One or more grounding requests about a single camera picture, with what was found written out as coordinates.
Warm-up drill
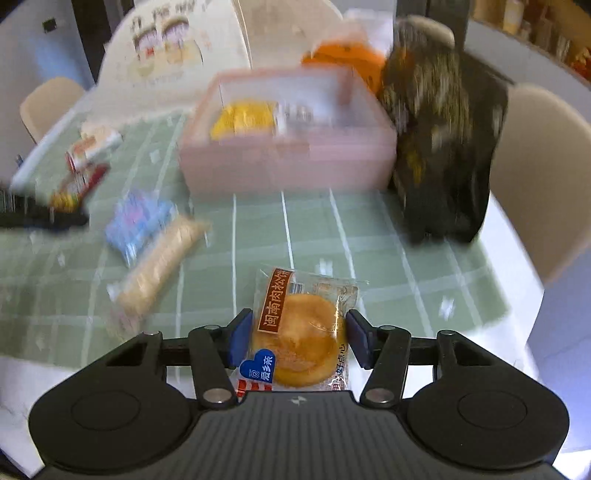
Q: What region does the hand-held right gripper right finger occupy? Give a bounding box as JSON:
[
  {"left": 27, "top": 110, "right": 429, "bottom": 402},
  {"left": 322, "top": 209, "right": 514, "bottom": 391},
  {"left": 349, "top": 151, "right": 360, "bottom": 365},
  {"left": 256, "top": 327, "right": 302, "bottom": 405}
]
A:
[{"left": 345, "top": 308, "right": 495, "bottom": 407}]

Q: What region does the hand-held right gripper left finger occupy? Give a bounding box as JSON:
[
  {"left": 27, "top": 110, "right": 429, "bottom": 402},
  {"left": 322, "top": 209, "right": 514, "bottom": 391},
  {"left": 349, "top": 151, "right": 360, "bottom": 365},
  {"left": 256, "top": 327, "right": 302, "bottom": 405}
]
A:
[{"left": 104, "top": 308, "right": 254, "bottom": 410}]

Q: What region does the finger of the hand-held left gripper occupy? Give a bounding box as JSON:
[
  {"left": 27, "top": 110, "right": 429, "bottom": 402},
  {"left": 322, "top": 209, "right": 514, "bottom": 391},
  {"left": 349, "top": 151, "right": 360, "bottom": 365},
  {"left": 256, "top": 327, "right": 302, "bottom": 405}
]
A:
[{"left": 0, "top": 185, "right": 90, "bottom": 230}]

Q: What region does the round pastry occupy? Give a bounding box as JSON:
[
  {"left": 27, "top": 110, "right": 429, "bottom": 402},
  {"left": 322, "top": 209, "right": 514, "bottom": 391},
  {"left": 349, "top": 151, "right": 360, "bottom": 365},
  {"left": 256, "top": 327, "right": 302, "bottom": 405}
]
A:
[{"left": 238, "top": 264, "right": 370, "bottom": 393}]

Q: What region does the pink cardboard box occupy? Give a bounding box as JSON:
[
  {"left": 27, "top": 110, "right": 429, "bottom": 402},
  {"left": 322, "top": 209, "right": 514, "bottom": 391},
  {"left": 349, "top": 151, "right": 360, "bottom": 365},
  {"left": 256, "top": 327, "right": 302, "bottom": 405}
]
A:
[{"left": 179, "top": 65, "right": 399, "bottom": 195}]

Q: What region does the yellow snack packet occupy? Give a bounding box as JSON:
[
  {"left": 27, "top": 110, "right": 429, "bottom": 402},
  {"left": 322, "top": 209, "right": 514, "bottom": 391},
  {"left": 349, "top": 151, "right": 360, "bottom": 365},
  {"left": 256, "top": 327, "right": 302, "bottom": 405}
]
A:
[{"left": 210, "top": 99, "right": 278, "bottom": 139}]

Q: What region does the red and white snack packet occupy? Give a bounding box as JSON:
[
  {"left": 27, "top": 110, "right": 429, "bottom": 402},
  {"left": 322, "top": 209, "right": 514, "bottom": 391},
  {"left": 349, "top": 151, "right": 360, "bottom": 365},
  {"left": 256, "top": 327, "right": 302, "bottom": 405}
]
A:
[{"left": 65, "top": 129, "right": 123, "bottom": 162}]

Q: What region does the blue cartoon candy packet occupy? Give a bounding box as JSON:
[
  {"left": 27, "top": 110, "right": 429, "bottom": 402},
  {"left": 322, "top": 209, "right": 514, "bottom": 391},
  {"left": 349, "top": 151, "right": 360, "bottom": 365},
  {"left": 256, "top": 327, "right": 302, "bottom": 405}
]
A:
[{"left": 105, "top": 189, "right": 178, "bottom": 266}]

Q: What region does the beige chair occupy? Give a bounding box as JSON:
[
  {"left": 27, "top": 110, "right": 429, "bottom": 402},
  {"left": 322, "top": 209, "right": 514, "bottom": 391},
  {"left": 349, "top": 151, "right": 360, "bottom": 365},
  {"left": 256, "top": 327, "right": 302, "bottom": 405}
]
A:
[
  {"left": 19, "top": 77, "right": 86, "bottom": 144},
  {"left": 489, "top": 83, "right": 591, "bottom": 284}
]

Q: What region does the rice cracker bar packet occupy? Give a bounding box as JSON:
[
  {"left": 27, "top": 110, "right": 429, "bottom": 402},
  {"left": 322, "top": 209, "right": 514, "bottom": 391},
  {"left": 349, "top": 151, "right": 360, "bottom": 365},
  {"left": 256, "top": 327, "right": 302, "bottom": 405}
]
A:
[{"left": 108, "top": 215, "right": 211, "bottom": 324}]

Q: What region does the green checked tablecloth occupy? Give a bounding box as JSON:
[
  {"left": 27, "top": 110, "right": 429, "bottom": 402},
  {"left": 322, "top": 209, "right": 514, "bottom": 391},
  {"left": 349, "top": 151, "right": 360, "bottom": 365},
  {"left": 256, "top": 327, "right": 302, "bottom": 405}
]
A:
[{"left": 0, "top": 111, "right": 509, "bottom": 365}]

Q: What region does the black bag with gold print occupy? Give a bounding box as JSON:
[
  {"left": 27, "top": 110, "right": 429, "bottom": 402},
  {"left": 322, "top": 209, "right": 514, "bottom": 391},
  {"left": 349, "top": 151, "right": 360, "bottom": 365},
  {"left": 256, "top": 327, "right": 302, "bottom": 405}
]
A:
[{"left": 379, "top": 15, "right": 509, "bottom": 244}]

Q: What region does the printed mesh food cover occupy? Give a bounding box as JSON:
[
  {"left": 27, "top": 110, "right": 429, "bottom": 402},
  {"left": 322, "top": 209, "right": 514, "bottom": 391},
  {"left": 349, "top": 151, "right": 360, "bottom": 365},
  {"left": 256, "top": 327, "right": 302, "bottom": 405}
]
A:
[{"left": 95, "top": 0, "right": 345, "bottom": 88}]

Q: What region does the orange tissue pack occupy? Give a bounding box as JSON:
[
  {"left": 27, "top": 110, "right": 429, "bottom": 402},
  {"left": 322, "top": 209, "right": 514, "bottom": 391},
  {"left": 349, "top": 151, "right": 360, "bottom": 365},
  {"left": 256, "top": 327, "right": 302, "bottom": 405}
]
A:
[{"left": 301, "top": 9, "right": 393, "bottom": 93}]

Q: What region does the wooden shelf with figurines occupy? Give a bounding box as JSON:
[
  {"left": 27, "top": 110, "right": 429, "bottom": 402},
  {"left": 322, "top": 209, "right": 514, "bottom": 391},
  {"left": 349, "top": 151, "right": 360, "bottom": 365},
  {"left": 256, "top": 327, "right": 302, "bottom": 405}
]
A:
[{"left": 466, "top": 0, "right": 591, "bottom": 84}]

